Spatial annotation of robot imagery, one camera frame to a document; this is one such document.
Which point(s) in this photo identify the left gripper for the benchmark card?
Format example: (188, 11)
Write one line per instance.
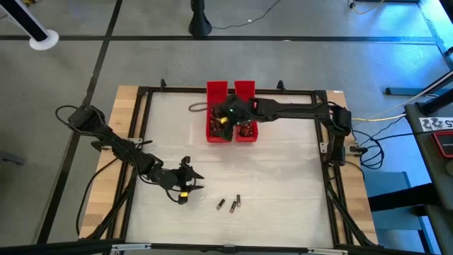
(173, 178)

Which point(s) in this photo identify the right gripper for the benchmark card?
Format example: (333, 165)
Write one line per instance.
(237, 110)

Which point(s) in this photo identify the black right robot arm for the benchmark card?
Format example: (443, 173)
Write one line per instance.
(301, 110)

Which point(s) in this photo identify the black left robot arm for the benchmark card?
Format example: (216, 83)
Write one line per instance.
(117, 145)

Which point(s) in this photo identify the red plastic bin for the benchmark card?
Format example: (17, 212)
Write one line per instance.
(216, 90)
(246, 88)

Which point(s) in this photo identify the black floor stand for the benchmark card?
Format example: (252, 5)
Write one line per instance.
(200, 21)

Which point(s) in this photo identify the black floor beam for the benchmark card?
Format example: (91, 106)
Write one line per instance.
(396, 200)

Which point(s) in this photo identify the black stand foot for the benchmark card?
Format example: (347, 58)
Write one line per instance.
(407, 91)

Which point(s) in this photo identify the dark pole with white base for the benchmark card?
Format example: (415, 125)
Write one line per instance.
(44, 39)

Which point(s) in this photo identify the white printed label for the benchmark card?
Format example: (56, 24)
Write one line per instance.
(435, 124)

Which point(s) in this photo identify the dark side table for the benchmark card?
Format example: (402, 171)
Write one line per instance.
(430, 184)

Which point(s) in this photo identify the red-edged black device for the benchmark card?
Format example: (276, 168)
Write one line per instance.
(446, 143)

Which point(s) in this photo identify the black metal table frame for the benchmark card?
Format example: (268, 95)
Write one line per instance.
(170, 90)

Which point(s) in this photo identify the silver metal bracket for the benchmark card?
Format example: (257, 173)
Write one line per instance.
(131, 246)
(327, 251)

